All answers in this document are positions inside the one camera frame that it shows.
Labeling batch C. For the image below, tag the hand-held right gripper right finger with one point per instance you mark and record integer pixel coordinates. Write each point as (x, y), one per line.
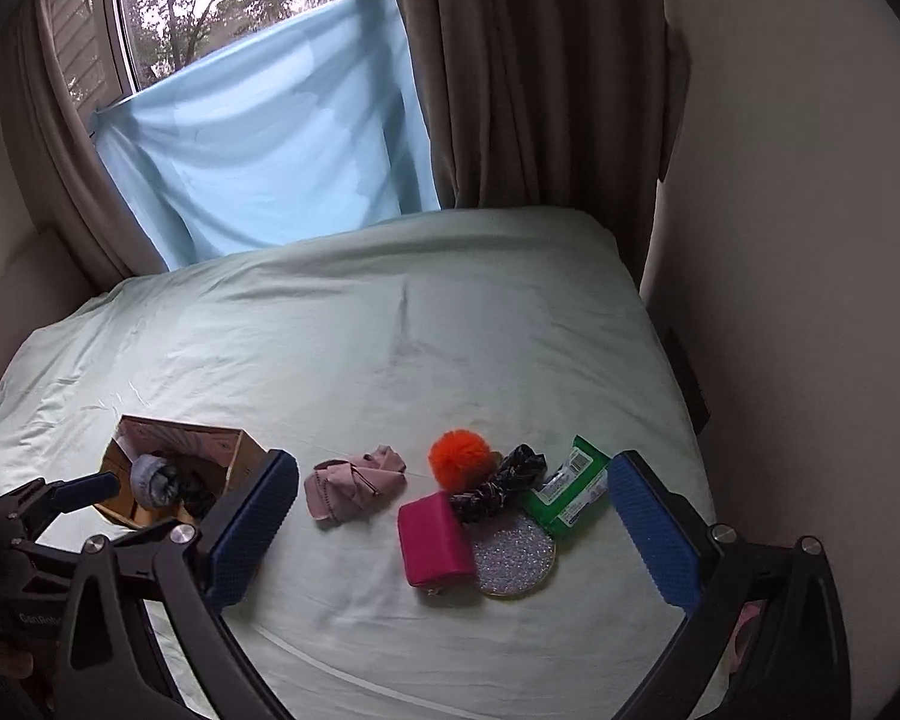
(656, 540)

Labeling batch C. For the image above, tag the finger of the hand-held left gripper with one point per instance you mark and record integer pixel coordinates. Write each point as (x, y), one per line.
(82, 490)

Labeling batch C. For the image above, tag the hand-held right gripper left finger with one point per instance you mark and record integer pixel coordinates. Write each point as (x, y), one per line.
(246, 536)

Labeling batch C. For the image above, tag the dark scrunchie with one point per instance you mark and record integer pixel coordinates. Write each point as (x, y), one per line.
(197, 491)

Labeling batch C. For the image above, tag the grey-blue scrunchie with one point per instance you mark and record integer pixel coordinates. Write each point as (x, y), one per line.
(152, 480)

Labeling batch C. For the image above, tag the open cardboard box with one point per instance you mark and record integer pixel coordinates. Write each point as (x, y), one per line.
(229, 465)

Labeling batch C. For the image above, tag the green wet wipes packet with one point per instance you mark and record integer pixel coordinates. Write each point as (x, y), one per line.
(570, 491)

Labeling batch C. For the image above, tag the dusty pink cloth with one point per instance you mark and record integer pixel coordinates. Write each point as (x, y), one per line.
(352, 491)

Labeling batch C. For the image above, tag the pink object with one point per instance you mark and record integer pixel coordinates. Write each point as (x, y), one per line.
(744, 634)

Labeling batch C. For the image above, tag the round silver glitter coaster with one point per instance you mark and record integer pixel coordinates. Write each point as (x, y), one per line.
(516, 559)

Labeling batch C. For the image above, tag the black patterned scrunchie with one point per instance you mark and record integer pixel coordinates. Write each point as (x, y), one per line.
(495, 491)

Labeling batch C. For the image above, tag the magenta wallet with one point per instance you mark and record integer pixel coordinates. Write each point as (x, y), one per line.
(433, 544)

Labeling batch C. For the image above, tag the orange fluffy pom-pom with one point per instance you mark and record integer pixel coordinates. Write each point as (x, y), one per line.
(459, 456)

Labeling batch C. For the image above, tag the bed with pale green sheet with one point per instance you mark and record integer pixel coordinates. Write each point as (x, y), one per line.
(390, 330)

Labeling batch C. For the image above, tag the brown curtain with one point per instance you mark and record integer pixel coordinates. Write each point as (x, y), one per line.
(75, 165)
(540, 75)

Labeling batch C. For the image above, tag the light blue cloth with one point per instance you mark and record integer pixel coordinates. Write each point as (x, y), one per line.
(270, 150)

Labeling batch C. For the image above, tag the window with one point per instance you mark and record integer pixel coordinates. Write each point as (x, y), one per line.
(225, 0)

